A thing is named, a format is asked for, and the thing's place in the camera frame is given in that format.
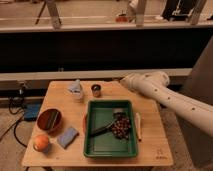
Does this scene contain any wooden stick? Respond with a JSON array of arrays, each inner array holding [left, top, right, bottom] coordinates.
[[135, 113, 142, 141]]

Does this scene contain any bunch of dark grapes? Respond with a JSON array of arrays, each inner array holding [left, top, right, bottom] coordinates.
[[111, 116, 131, 139]]

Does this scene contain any blue sponge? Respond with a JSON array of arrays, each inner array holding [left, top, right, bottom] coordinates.
[[57, 127, 79, 149]]

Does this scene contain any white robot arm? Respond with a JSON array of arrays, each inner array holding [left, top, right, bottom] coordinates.
[[120, 71, 213, 137]]

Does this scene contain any brown wooden bowl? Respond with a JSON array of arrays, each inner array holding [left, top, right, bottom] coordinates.
[[37, 109, 62, 133]]

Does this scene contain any black cable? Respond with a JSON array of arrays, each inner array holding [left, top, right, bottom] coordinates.
[[0, 87, 28, 148]]

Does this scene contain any blue box on floor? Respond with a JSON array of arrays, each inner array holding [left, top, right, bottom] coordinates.
[[24, 103, 41, 121]]

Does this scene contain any green plastic tray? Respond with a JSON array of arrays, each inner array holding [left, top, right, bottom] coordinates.
[[84, 100, 138, 158]]

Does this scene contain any orange fruit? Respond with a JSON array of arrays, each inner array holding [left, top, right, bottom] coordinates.
[[33, 134, 49, 152]]

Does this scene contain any small metal cup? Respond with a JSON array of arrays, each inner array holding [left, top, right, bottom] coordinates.
[[91, 84, 101, 98]]

